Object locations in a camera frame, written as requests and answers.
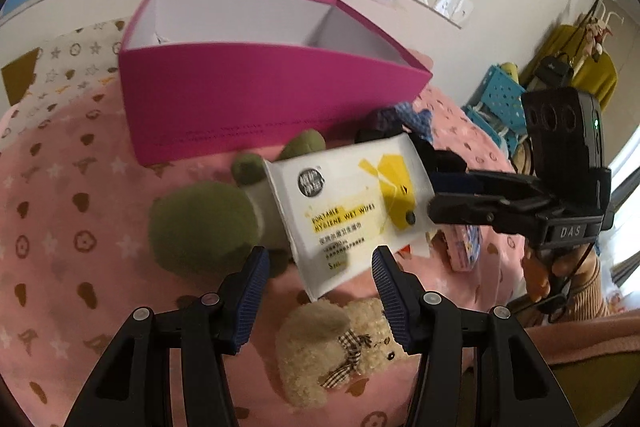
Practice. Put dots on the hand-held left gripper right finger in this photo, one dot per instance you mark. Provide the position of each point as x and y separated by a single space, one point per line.
392 302

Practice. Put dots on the person's right hand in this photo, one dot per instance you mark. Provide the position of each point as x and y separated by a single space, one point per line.
539 278

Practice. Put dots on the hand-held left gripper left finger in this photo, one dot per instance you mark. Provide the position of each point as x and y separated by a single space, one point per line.
252 302

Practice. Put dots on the hanging small doll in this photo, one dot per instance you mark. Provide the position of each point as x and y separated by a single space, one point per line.
595 34

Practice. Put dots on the pink patterned blanket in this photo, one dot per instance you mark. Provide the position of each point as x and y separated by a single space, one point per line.
90 207

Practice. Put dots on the yellow garment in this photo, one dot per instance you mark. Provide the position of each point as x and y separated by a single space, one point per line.
597 72

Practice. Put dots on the green plush toy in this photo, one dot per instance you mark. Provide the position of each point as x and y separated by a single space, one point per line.
200 222

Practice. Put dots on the olive bed sheet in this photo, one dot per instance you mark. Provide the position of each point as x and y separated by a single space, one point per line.
585 392

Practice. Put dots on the small pink tissue packet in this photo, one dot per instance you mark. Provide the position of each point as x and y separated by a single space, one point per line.
462 249

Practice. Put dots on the black soft cloth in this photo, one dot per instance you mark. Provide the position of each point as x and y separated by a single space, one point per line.
445 159

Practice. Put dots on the blue plastic basket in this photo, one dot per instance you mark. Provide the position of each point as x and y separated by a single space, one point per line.
500 94

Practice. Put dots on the white yellow wet wipes pack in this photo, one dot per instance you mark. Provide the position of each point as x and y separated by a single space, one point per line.
340 207

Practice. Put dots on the pink cardboard box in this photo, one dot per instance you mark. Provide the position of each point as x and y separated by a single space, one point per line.
225 97

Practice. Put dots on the yellow green object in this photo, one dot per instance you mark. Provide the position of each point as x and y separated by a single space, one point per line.
510 70

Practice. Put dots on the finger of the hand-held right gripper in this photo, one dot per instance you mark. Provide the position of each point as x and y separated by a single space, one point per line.
460 209
447 181

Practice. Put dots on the black bag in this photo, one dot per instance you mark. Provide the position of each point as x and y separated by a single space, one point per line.
552 69

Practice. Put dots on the olive brown cloth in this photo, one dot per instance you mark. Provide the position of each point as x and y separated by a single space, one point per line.
20 77

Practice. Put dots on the person's right forearm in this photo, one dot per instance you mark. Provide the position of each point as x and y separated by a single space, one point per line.
590 292

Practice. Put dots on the beige teddy bear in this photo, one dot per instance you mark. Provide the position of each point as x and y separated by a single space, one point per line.
310 347

